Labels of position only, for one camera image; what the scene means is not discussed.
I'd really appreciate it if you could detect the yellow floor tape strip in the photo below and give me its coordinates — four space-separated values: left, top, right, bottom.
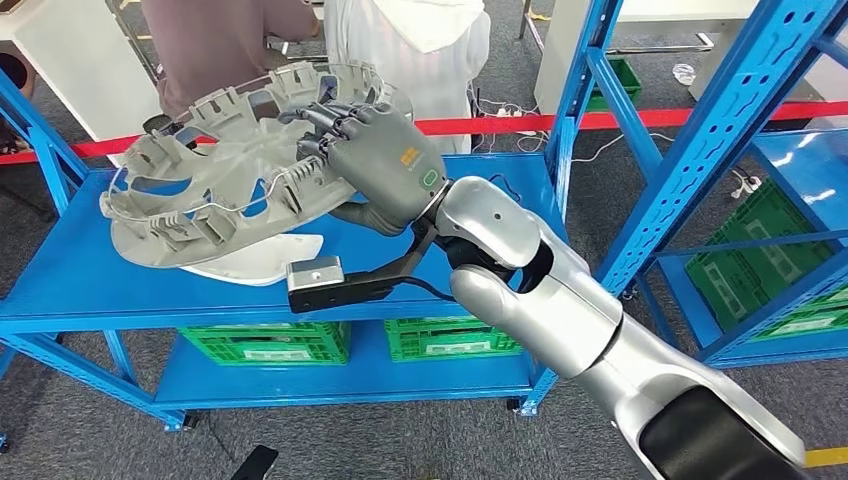
803 447 848 470

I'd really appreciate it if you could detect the white floor cable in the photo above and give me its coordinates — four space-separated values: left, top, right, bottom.
519 131 676 164

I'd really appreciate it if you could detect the person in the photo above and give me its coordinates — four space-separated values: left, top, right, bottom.
140 0 321 121
0 47 38 101
322 0 492 155

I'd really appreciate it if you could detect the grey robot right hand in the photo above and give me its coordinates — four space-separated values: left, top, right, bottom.
278 100 453 238

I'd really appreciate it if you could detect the grey plastic wheel hubcap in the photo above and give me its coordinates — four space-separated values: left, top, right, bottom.
99 60 415 270

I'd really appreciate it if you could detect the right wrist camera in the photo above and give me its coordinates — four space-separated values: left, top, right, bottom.
286 218 442 315

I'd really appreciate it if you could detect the black stanchion post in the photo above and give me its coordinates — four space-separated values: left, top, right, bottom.
142 113 180 137

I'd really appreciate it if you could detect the white plastic mirror cover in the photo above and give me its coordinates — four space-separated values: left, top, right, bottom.
182 233 326 287

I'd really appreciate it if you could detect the white panel desk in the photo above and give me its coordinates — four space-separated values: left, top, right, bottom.
518 0 760 115
0 0 164 144

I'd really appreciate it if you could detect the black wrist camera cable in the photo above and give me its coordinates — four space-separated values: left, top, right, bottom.
397 276 458 303

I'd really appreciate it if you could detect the blue metal shelf rack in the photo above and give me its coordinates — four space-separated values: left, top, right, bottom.
0 0 848 455
639 125 848 369

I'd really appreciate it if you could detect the green plastic crate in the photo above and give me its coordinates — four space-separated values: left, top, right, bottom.
586 56 643 112
178 322 351 367
685 178 848 340
384 316 525 363

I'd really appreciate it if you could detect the red barrier tape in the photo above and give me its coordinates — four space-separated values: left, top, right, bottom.
0 100 848 167

